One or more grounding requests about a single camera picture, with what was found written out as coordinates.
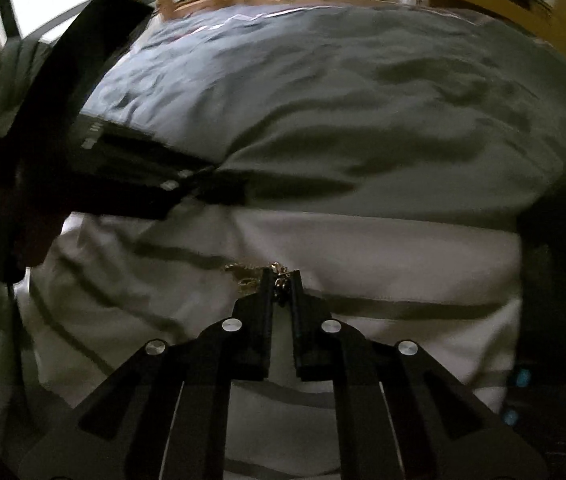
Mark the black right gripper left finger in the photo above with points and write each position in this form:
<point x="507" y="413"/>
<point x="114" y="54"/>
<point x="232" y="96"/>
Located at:
<point x="163" y="414"/>

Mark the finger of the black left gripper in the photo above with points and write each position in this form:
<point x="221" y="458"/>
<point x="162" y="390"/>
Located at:
<point x="215" y="186"/>

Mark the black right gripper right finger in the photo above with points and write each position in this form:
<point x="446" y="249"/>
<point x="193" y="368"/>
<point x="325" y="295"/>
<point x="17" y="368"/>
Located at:
<point x="400" y="414"/>

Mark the black jewelry box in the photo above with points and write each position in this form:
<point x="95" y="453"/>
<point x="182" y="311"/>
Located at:
<point x="535" y="400"/>

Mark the black puffer jacket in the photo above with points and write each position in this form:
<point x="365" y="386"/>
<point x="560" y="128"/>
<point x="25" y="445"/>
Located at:
<point x="20" y="61"/>

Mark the grey striped duvet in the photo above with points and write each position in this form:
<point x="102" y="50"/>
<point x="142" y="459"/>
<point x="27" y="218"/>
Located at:
<point x="394" y="150"/>

